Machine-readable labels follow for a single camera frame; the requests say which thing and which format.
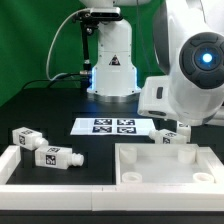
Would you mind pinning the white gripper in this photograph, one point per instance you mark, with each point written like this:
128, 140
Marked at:
163, 97

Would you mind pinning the white sheet with tags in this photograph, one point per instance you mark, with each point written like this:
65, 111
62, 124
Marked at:
112, 126

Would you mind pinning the black camera on stand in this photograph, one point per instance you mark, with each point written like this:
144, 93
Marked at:
89, 22

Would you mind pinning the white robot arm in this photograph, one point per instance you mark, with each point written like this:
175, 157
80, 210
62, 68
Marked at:
189, 50

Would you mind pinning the white square table top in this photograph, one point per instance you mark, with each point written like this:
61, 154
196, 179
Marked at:
166, 163

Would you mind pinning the white U-shaped fence wall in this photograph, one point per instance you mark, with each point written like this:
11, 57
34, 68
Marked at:
120, 197

